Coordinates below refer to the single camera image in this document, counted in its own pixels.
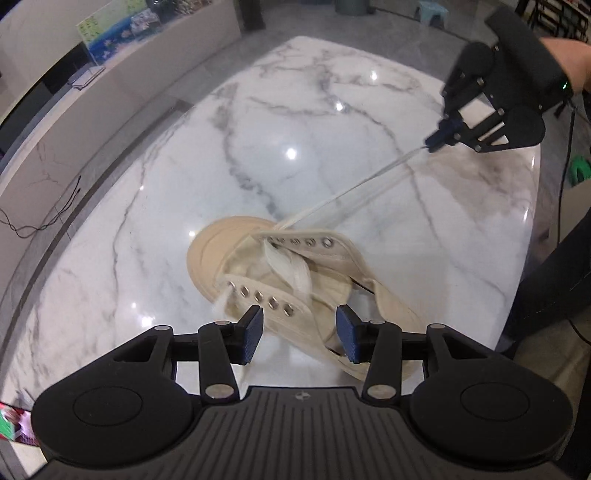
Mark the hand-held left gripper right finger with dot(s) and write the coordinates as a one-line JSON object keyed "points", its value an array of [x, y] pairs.
{"points": [[348, 337]]}

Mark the green plastic stool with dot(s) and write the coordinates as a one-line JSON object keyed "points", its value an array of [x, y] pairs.
{"points": [[581, 168]]}

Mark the beige canvas shoe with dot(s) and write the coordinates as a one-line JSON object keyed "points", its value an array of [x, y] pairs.
{"points": [[207, 258]]}

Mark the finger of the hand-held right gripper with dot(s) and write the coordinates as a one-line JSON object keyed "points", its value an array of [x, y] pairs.
{"points": [[480, 136], [450, 127]]}

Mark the person's right forearm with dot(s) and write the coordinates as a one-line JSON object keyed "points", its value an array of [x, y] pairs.
{"points": [[572, 60]]}

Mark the white shoelace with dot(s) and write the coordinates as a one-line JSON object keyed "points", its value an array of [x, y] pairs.
{"points": [[287, 271]]}

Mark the painted picture board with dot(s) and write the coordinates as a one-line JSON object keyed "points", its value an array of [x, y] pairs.
{"points": [[120, 32]]}

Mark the smartphone with lit screen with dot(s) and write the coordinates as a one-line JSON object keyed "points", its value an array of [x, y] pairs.
{"points": [[9, 422]]}

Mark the white marble tv console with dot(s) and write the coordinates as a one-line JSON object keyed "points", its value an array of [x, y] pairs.
{"points": [[152, 69]]}

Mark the blue plastic stool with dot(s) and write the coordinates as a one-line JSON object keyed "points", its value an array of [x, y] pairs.
{"points": [[429, 9]]}

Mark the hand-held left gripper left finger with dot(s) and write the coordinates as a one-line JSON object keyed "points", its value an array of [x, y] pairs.
{"points": [[251, 334]]}

